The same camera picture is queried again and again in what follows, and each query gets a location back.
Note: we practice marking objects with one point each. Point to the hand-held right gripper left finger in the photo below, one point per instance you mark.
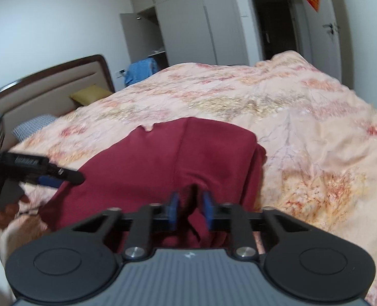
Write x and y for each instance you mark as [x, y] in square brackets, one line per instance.
[173, 209]

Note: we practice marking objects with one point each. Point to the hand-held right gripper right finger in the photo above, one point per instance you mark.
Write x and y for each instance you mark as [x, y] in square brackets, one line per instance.
[207, 212]

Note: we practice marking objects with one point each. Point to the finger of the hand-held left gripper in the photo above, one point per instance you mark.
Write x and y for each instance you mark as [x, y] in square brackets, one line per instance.
[68, 175]
[49, 181]

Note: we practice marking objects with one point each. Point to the dark red long-sleeved top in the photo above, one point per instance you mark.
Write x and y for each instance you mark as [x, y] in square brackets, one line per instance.
[182, 159]

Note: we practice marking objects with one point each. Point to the person's left hand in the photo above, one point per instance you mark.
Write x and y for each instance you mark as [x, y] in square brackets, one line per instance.
[8, 213]

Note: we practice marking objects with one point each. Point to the black and white checkered pillow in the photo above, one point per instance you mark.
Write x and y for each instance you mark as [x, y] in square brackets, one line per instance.
[32, 127]

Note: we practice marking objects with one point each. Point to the yellow pillow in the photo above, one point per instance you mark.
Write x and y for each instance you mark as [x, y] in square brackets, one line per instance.
[91, 95]

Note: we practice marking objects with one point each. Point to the brown padded headboard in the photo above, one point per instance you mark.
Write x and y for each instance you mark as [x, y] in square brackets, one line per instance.
[48, 86]

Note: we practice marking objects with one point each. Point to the blue cloth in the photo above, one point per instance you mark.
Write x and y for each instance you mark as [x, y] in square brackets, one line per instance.
[140, 71]

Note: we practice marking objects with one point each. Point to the floral peach blanket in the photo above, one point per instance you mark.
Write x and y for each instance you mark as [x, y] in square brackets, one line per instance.
[303, 127]

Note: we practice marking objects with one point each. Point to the open grey wardrobe door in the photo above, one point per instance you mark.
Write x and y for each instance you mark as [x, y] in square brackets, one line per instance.
[131, 38]

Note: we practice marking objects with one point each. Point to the grey wardrobe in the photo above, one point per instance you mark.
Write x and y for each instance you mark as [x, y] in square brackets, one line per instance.
[188, 22]

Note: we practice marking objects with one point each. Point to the white room door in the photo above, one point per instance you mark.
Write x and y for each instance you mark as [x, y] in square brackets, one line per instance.
[327, 51]

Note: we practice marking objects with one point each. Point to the white wall socket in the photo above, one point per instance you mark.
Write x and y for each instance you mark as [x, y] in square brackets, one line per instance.
[121, 73]

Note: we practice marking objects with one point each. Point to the white wall switch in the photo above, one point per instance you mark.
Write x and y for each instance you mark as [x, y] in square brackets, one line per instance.
[244, 14]

